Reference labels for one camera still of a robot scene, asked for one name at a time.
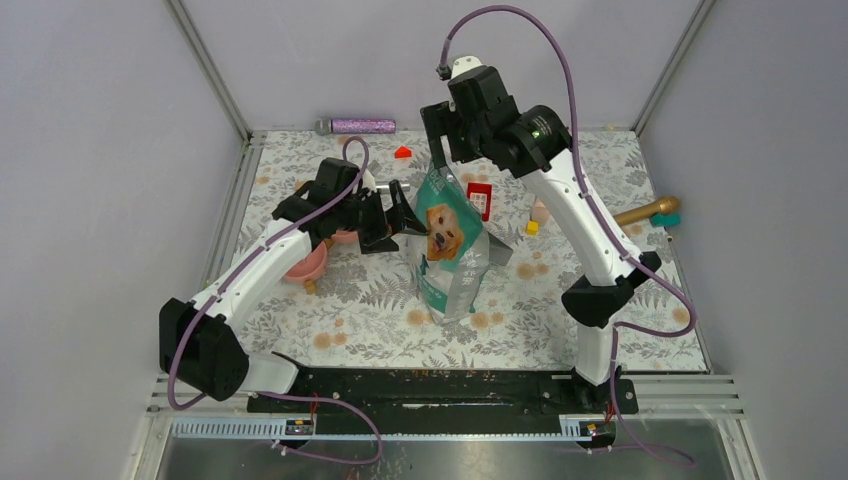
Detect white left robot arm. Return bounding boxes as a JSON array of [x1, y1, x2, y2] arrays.
[[159, 158, 428, 411]]

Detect pink toy microphone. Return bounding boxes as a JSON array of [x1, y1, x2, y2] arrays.
[[530, 197, 551, 226]]

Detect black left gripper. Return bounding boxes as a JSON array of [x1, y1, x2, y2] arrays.
[[336, 180, 428, 254]]

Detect yellow cube block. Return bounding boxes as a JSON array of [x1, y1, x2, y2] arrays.
[[525, 221, 540, 236]]

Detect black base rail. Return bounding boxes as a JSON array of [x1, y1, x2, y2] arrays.
[[246, 354, 640, 437]]

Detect red house-shaped block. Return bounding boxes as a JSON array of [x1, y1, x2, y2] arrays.
[[394, 146, 413, 159]]

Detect purple glitter toy microphone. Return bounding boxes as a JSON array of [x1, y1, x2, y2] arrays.
[[314, 118, 397, 136]]

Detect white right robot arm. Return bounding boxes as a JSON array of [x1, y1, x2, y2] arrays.
[[420, 57, 661, 412]]

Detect gold toy microphone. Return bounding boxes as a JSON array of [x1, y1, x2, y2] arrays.
[[614, 196, 680, 226]]

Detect silver metal scoop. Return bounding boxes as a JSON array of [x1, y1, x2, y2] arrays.
[[487, 232, 514, 266]]

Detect silver toy microphone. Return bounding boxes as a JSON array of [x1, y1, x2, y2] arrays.
[[363, 182, 411, 193]]

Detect pink double pet bowl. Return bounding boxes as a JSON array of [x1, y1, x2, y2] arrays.
[[283, 230, 359, 295]]

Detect green pet food bag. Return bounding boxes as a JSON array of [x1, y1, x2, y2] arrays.
[[407, 165, 490, 324]]

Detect red toy block tray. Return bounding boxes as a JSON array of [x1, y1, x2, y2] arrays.
[[466, 182, 493, 222]]

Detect floral patterned table mat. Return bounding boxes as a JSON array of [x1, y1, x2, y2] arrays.
[[223, 129, 710, 374]]

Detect teal block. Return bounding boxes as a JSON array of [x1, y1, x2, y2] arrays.
[[649, 213, 681, 228]]

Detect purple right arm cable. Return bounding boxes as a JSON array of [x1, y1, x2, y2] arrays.
[[435, 5, 700, 469]]

